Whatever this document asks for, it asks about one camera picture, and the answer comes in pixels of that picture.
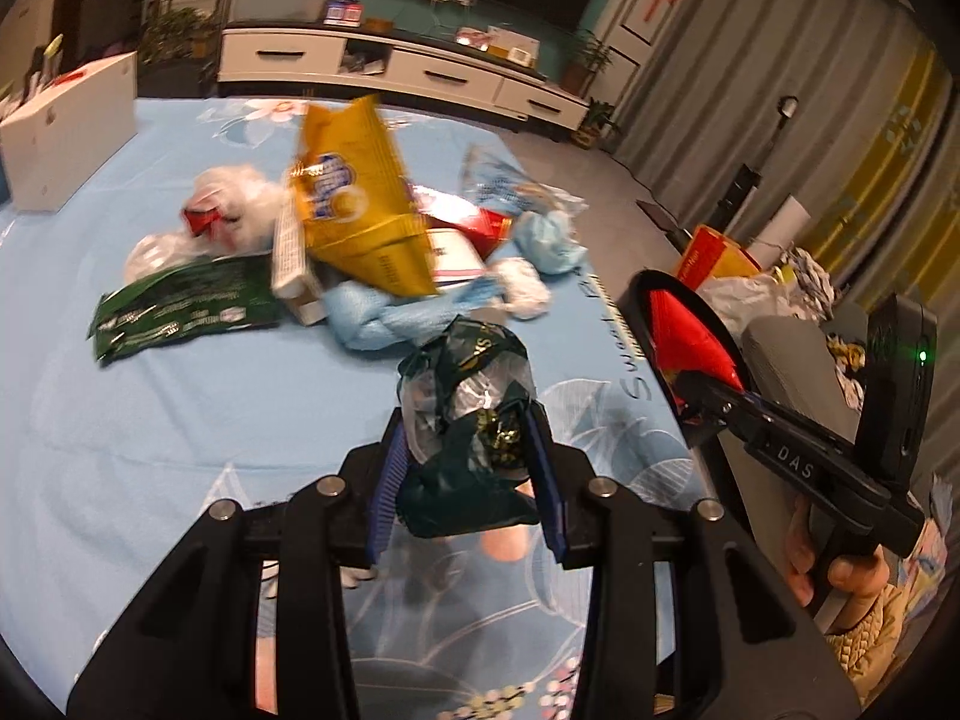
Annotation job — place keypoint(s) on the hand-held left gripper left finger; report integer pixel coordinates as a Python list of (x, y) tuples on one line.
[(390, 480)]

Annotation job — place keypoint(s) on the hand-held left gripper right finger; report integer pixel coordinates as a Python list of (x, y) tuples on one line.
[(551, 495)]

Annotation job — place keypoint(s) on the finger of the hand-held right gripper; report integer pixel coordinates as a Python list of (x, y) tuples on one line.
[(709, 429), (716, 395)]

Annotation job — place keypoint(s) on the dark green foil wrapper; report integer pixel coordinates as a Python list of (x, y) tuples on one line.
[(450, 487)]

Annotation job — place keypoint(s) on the black trash bin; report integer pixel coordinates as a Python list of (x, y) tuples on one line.
[(637, 315)]

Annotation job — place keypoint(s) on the white tissue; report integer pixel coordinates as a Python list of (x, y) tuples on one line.
[(521, 289)]

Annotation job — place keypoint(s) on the white striped box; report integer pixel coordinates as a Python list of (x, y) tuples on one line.
[(454, 259)]

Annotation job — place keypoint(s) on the white blue medicine box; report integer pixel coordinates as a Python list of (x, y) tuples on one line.
[(289, 262)]

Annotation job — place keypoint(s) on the red cigarette carton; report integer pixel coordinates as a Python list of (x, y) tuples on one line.
[(480, 221)]

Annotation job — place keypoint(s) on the person's right forearm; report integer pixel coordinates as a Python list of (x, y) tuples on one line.
[(870, 637)]

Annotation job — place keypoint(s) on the person's right hand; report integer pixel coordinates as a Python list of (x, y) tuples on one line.
[(855, 577)]

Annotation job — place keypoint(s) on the grey cushion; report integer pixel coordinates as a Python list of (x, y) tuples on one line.
[(795, 360)]

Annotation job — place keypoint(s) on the red yellow paper bag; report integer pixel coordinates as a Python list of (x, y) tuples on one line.
[(705, 255)]

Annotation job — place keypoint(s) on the patterned cloth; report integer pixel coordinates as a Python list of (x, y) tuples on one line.
[(814, 277)]

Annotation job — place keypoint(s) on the light blue cloth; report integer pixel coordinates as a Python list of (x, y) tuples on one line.
[(375, 315)]

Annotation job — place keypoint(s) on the white paper roll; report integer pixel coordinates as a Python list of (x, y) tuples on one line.
[(784, 225)]

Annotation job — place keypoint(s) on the dark flat panel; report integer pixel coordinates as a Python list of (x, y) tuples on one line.
[(664, 219)]

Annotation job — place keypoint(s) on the light blue crumpled bag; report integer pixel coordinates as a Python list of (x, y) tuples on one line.
[(547, 240)]

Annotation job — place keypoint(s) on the blue floral bedsheet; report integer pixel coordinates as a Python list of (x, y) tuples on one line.
[(150, 427)]

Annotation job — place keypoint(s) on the green snack packet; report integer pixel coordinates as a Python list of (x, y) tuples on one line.
[(180, 307)]

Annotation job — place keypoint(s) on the yellow snack bag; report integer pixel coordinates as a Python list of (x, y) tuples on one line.
[(352, 187)]

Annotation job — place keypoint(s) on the small potted plant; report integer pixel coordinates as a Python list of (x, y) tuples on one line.
[(598, 124)]

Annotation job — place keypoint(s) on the black tripod stand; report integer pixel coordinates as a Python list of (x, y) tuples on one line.
[(787, 106)]

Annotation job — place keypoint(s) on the clear blue-printed plastic bag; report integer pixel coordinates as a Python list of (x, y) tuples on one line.
[(495, 180)]

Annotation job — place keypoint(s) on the white plastic bag with can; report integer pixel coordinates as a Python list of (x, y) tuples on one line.
[(240, 202)]

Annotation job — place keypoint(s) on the tall potted plant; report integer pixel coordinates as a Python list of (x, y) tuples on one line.
[(585, 60)]

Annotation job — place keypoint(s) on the grey curtain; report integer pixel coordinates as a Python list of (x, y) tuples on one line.
[(750, 30)]

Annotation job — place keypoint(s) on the white tv cabinet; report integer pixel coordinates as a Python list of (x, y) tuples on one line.
[(435, 75)]

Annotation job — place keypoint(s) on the red picture card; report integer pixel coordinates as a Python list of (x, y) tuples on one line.
[(472, 36)]

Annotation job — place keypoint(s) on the white cardboard box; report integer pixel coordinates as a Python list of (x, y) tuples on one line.
[(67, 142)]

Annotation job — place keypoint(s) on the translucent storage box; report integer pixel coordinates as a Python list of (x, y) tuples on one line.
[(277, 4)]

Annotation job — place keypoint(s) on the bushy potted plant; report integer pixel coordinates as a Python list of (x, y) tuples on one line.
[(180, 34)]

